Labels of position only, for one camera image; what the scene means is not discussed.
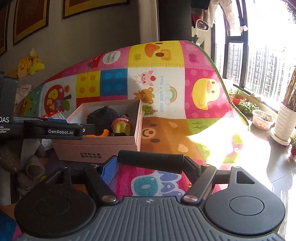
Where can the pink cardboard box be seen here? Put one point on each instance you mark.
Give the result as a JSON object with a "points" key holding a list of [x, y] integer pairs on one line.
{"points": [[92, 149]]}

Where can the white ribbed plant pot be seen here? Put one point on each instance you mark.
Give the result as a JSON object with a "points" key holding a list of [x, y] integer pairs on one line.
{"points": [[284, 125]]}

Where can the white pink crumpled cloth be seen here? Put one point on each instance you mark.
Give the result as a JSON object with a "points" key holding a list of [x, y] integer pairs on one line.
{"points": [[22, 92]]}

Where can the colourful cartoon play mat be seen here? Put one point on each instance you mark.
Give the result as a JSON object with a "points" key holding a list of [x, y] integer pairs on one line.
{"points": [[179, 105]]}

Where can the black plush toy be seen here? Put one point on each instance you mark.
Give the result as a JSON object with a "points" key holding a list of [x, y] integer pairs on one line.
{"points": [[102, 120]]}

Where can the gold framed wall picture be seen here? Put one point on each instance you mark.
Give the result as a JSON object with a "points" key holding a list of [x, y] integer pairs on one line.
{"points": [[30, 17]]}

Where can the clear bowl on sill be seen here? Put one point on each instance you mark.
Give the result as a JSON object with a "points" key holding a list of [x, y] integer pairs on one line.
{"points": [[262, 120]]}

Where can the yellow dog plush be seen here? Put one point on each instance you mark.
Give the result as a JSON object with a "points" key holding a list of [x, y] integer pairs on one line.
{"points": [[36, 63]]}

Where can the black cylindrical flashlight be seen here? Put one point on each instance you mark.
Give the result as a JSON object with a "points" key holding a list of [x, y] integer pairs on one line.
{"points": [[155, 161]]}

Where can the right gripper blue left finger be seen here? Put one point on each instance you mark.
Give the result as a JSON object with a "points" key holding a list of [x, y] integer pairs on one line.
{"points": [[98, 178]]}

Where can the yellow duck plush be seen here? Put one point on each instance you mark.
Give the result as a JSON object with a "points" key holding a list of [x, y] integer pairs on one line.
{"points": [[23, 67]]}

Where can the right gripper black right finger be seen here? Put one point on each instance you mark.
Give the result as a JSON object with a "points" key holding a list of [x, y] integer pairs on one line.
{"points": [[201, 177]]}

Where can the blue wet wipes packet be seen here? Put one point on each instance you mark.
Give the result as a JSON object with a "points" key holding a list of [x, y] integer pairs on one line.
{"points": [[58, 117]]}

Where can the pink yellow cupcake toy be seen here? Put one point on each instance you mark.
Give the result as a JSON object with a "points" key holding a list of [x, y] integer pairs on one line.
{"points": [[122, 126]]}

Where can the red flower pot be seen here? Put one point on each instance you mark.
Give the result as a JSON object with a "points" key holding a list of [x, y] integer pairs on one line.
{"points": [[237, 98]]}

